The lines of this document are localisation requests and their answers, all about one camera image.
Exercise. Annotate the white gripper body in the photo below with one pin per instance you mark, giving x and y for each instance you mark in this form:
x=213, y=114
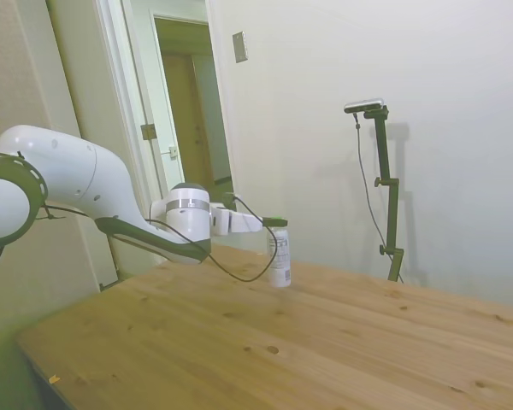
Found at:
x=235, y=222

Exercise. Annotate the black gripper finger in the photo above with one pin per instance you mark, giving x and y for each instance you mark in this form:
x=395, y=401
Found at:
x=268, y=218
x=278, y=224

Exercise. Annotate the white water bottle green cap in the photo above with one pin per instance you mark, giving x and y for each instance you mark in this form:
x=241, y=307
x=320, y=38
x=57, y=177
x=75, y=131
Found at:
x=280, y=256

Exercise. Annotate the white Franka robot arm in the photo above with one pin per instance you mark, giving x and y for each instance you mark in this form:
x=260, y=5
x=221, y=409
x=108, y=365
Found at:
x=81, y=171

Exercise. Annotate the white door strike plate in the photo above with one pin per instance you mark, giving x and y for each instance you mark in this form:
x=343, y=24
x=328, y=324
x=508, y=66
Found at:
x=171, y=151

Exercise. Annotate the brown wooden door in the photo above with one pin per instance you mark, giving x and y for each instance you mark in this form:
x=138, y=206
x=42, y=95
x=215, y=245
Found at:
x=184, y=119

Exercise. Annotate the brass door hinge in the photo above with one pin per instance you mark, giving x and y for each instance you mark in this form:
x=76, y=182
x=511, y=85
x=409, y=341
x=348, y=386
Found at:
x=148, y=131

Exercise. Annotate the white open door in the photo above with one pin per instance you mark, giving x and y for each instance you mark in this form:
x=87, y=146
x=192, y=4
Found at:
x=90, y=85

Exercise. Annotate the small orange scrap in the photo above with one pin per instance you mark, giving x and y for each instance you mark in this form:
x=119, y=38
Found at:
x=54, y=378

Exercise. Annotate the dark camera stand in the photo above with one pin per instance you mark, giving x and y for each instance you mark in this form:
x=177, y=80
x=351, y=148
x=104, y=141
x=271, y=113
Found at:
x=389, y=192

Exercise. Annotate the grey camera on stand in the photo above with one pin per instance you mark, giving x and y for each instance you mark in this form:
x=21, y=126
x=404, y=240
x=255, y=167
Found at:
x=364, y=105

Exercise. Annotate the grey wall switch plate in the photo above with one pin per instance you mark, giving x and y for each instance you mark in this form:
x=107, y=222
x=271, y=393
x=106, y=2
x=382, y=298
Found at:
x=240, y=47

